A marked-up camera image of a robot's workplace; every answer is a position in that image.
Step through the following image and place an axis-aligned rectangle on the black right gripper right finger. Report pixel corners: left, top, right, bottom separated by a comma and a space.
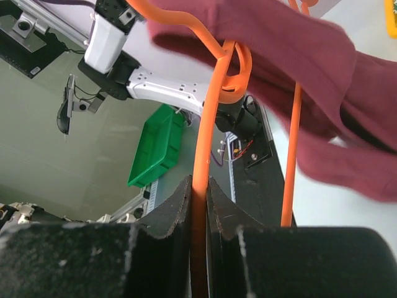
207, 179, 396, 297

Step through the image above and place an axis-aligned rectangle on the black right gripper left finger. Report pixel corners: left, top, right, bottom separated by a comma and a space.
1, 176, 192, 297

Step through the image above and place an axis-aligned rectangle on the maroon tank top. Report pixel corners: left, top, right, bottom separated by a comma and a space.
146, 0, 397, 203

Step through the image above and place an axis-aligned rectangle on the orange plastic hanger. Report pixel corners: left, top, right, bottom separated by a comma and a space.
125, 0, 320, 298

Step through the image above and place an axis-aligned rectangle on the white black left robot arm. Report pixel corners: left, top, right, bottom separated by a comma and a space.
79, 1, 261, 140

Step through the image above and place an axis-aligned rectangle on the green plastic bin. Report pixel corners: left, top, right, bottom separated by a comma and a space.
127, 104, 184, 188

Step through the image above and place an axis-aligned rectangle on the yellow plastic bin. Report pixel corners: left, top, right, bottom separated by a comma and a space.
384, 0, 397, 39

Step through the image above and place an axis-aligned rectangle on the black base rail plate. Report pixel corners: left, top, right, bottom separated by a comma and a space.
227, 96, 285, 227

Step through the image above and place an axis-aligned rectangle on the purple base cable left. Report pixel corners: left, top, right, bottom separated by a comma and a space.
210, 151, 226, 168

